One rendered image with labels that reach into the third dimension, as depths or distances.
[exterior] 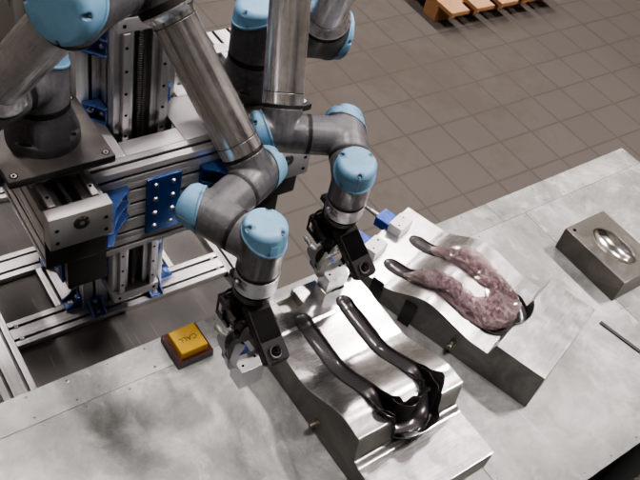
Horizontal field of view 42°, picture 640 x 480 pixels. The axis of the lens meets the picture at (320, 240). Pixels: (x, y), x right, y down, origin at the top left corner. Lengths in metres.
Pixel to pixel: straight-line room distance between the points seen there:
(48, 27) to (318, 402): 0.82
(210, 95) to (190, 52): 0.07
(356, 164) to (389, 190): 1.93
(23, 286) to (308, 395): 1.23
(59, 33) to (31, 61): 0.15
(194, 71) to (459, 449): 0.86
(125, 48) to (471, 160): 2.16
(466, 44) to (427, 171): 1.08
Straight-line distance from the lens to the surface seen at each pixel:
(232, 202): 1.35
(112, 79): 1.88
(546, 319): 1.87
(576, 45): 4.78
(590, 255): 2.15
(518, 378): 1.81
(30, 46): 1.38
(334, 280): 1.73
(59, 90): 1.69
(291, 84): 1.50
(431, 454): 1.64
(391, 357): 1.70
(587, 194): 2.42
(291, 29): 1.50
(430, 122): 3.81
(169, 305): 2.56
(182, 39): 1.36
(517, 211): 2.26
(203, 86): 1.37
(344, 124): 1.54
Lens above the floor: 2.22
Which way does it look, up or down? 46 degrees down
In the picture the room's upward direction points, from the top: 15 degrees clockwise
